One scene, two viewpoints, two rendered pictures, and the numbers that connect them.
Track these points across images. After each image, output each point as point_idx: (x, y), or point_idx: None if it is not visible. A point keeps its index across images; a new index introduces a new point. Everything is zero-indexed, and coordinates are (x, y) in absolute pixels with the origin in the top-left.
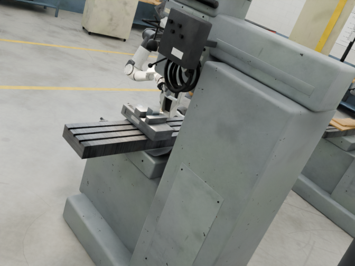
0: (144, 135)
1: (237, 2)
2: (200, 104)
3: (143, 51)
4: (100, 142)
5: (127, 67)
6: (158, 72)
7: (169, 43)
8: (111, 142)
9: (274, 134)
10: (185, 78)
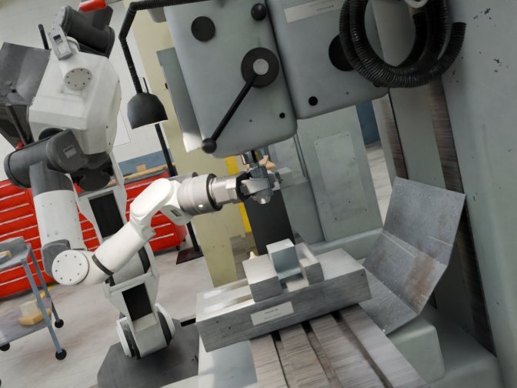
0: (342, 312)
1: None
2: (505, 49)
3: (65, 199)
4: None
5: (64, 265)
6: (239, 145)
7: None
8: (415, 379)
9: None
10: (346, 78)
